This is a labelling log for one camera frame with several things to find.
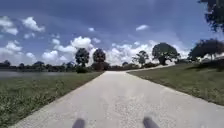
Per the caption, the row of low bushes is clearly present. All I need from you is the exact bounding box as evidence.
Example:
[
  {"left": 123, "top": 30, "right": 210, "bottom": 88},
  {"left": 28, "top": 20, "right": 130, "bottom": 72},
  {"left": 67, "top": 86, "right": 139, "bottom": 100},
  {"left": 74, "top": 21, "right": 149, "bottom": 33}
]
[{"left": 105, "top": 61, "right": 160, "bottom": 72}]

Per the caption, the dark bush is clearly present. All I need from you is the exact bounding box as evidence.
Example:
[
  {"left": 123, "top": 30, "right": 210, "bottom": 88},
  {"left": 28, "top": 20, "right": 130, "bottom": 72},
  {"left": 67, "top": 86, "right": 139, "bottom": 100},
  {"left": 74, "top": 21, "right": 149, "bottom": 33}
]
[{"left": 75, "top": 66, "right": 90, "bottom": 74}]

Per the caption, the pale concrete path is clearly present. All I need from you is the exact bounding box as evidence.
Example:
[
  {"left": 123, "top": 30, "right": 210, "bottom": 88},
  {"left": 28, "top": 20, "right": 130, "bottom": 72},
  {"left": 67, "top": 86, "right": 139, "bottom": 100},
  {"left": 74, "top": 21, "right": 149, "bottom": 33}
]
[{"left": 8, "top": 70, "right": 224, "bottom": 128}]

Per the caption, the broad dark tree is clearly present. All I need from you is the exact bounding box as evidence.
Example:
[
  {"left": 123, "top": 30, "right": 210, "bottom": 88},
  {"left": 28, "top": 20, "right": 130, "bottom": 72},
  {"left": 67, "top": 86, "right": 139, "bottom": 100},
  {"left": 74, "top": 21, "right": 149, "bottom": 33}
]
[
  {"left": 151, "top": 42, "right": 181, "bottom": 66},
  {"left": 187, "top": 38, "right": 224, "bottom": 63}
]

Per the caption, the robot's own part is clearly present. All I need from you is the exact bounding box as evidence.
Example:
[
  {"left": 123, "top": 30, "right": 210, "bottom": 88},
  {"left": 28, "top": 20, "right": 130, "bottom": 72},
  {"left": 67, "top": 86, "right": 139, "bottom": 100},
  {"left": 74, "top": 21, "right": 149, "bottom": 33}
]
[
  {"left": 142, "top": 116, "right": 161, "bottom": 128},
  {"left": 72, "top": 117, "right": 86, "bottom": 128}
]

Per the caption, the distant tree line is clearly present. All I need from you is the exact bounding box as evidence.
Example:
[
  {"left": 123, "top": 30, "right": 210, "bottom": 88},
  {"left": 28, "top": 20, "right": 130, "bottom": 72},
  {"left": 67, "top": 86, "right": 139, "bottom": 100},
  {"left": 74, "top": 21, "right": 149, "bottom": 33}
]
[{"left": 0, "top": 59, "right": 78, "bottom": 73}]

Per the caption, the green grass field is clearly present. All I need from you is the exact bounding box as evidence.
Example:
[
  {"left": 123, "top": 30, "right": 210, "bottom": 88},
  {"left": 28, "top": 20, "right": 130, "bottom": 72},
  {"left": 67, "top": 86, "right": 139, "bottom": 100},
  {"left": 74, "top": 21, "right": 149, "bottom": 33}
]
[
  {"left": 127, "top": 61, "right": 224, "bottom": 107},
  {"left": 0, "top": 71, "right": 105, "bottom": 128}
]

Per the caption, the grey pond water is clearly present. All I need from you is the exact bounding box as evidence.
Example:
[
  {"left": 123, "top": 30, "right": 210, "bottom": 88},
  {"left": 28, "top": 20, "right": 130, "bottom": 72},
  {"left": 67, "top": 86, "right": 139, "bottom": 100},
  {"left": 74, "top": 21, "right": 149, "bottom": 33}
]
[{"left": 0, "top": 70, "right": 68, "bottom": 80}]

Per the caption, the tall dark tree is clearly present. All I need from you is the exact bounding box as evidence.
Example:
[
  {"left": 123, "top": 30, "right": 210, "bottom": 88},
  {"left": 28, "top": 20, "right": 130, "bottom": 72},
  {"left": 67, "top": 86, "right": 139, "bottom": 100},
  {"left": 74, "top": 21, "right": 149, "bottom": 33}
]
[{"left": 197, "top": 0, "right": 224, "bottom": 33}]

